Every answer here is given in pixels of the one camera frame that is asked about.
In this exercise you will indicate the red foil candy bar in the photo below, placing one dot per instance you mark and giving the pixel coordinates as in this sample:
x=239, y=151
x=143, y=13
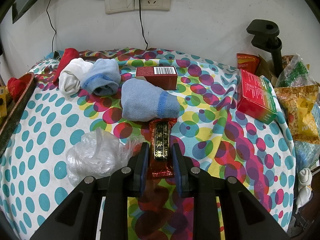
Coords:
x=160, y=163

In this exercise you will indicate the red sock with gold print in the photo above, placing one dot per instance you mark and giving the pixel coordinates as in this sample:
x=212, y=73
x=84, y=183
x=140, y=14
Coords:
x=16, y=87

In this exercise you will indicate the red green flat box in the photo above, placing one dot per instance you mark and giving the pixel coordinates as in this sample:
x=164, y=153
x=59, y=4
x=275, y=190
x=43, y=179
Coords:
x=255, y=98

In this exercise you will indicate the green clear snack bag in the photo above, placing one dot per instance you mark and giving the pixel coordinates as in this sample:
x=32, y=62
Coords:
x=295, y=74

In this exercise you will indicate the light blue sock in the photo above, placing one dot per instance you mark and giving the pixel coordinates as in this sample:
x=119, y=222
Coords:
x=103, y=78
x=142, y=101

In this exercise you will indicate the blue plastic bag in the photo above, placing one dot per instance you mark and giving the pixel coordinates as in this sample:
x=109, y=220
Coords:
x=306, y=154

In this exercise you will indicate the yellow medicine box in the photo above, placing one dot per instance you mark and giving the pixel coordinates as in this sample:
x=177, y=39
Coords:
x=3, y=103

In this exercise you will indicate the black clamp stand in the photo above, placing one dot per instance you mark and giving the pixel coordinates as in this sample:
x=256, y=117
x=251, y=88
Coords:
x=265, y=37

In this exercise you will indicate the yellow snack bag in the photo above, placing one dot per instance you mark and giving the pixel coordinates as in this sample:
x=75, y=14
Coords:
x=298, y=103

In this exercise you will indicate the clear plastic bag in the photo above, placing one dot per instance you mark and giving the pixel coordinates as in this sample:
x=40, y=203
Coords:
x=99, y=154

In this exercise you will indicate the white wall socket plate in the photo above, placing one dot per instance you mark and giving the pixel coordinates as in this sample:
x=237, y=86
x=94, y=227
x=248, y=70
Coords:
x=116, y=6

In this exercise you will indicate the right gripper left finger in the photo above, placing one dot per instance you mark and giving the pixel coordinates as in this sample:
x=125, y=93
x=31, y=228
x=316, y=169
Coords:
x=98, y=206

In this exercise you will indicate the red round tray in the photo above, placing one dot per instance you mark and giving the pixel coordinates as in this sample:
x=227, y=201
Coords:
x=13, y=118

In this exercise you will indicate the polka dot table cloth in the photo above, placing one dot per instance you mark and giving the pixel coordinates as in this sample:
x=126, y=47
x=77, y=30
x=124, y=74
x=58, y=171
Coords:
x=210, y=130

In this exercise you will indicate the red snack packet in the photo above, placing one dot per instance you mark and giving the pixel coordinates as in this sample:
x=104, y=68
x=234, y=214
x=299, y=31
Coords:
x=248, y=62

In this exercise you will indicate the dark red barcode box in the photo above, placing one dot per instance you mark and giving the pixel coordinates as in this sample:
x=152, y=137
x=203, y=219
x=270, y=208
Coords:
x=164, y=77

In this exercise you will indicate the small white sock bundle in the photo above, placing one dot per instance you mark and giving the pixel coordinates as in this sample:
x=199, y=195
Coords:
x=304, y=187

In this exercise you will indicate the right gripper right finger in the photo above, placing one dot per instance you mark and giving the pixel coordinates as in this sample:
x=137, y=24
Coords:
x=223, y=203

